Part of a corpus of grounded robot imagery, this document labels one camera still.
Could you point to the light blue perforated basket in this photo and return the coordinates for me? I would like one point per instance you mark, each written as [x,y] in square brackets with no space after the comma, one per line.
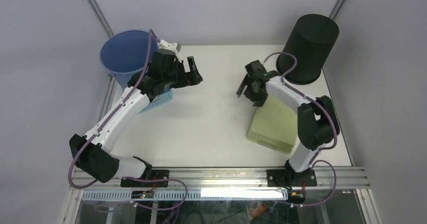
[164,97]

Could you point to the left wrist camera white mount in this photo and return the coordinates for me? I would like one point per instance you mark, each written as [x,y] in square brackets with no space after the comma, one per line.
[175,47]

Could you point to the aluminium front rail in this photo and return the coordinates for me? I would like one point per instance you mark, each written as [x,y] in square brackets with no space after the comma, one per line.
[250,178]

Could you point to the orange object under table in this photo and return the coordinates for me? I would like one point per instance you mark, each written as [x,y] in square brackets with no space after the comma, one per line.
[257,208]

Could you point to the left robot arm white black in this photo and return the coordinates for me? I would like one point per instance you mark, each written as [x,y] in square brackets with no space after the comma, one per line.
[92,152]

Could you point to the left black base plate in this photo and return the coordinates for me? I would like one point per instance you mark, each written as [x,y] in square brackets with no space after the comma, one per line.
[159,174]

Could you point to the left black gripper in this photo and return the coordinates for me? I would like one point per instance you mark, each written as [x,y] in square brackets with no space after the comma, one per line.
[196,78]

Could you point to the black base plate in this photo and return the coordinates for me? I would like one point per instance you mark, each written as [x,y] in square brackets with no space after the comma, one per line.
[283,177]
[159,174]

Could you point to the white slotted cable duct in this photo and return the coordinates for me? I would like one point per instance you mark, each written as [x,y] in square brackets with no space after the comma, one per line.
[190,195]

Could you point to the large blue plastic bucket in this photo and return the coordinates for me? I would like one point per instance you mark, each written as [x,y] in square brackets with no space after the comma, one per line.
[125,54]

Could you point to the large black plastic bucket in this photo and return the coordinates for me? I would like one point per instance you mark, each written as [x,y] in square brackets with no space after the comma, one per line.
[310,42]

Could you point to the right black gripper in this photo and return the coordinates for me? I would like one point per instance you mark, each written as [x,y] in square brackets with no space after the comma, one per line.
[259,100]

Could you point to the yellow-green perforated basket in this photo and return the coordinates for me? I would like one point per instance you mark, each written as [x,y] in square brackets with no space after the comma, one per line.
[274,126]

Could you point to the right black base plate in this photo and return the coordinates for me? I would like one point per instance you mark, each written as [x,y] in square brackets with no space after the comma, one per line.
[283,177]

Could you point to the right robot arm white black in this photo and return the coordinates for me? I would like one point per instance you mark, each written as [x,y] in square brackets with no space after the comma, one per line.
[317,123]

